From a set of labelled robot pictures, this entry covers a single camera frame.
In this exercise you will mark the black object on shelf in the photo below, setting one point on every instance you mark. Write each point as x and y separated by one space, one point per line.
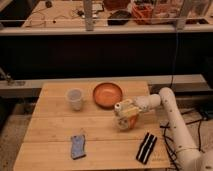
119 17

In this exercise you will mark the orange bowl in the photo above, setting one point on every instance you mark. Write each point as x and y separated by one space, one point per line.
107 94

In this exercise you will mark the translucent plastic cup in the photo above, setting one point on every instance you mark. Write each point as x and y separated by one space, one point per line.
75 98

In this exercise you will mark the grey metal post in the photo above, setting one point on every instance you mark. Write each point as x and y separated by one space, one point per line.
88 15

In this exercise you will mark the orange carrot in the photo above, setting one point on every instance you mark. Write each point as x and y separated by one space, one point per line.
133 121

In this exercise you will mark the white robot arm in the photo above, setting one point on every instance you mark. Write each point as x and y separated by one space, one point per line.
188 154

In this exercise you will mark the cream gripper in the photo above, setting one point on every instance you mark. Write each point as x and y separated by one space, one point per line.
129 109

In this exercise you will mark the orange crate on shelf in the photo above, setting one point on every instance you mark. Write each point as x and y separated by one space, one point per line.
142 15

